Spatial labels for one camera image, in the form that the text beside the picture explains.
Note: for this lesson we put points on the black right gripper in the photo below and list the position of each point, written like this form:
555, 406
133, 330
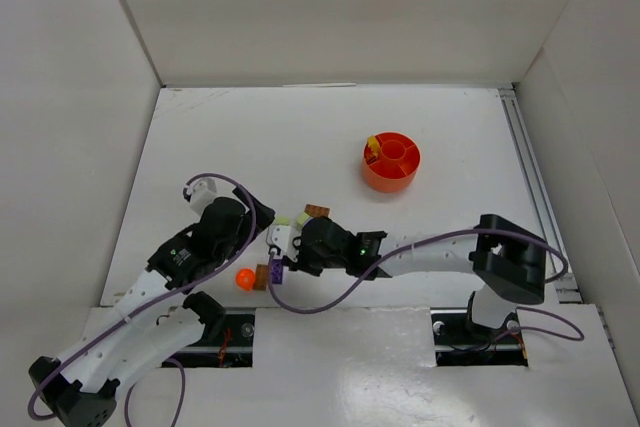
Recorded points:
304, 245

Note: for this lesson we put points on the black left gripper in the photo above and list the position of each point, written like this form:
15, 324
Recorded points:
255, 212

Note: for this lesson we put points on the green and lilac lego stack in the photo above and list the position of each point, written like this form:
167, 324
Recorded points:
302, 219

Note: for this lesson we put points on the yellow lego brick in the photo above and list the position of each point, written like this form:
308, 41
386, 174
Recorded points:
372, 149

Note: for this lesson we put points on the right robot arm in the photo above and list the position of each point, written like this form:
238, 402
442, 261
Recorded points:
509, 260

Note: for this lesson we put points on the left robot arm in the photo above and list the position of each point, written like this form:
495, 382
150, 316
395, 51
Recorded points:
161, 313

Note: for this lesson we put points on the brown flat lego plate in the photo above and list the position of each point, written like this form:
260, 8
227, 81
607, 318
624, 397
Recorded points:
316, 211

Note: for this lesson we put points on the purple lego brick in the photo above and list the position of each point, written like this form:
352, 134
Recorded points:
277, 268

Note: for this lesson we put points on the brown lego brick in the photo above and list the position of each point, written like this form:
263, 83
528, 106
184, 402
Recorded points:
262, 275

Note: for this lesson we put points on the orange ball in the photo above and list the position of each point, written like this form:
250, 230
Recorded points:
245, 279

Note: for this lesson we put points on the orange round divided container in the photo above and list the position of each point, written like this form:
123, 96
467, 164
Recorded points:
395, 167

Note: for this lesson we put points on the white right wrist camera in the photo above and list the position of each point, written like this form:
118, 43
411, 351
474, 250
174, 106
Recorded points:
279, 238

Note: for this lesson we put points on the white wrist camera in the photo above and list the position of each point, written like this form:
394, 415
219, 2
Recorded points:
200, 196
279, 238

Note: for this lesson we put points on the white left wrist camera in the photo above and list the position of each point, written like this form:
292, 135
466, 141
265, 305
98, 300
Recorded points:
200, 196

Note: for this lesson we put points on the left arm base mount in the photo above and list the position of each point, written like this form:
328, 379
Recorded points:
229, 347

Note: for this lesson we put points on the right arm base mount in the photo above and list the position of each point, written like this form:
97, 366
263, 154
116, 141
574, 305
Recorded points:
459, 343

